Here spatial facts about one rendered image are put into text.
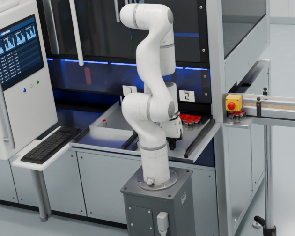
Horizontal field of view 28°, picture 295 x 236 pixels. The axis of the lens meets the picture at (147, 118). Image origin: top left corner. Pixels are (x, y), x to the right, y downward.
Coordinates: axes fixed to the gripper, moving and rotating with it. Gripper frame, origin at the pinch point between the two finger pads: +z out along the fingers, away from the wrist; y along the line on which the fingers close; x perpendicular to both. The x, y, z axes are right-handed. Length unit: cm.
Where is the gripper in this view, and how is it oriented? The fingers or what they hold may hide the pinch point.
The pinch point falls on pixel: (172, 145)
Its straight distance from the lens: 281.8
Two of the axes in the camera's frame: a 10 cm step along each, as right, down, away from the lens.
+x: -4.2, 4.2, -8.0
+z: 1.0, 9.0, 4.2
